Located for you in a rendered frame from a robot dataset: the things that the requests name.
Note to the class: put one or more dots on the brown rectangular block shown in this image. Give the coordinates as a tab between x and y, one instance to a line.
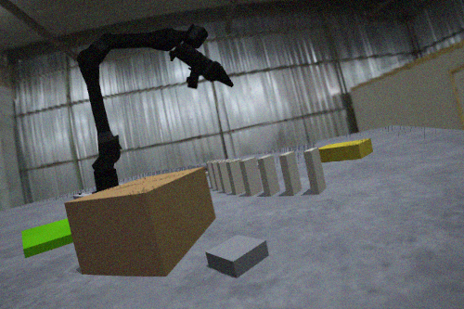
141	228

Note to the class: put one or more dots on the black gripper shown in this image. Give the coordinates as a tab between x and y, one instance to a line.
209	69

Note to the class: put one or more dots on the green rectangular block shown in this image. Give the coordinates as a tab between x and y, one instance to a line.
46	237

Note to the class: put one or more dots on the yellow block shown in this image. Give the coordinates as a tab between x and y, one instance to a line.
346	151

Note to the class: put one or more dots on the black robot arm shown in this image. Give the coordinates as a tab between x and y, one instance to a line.
109	149

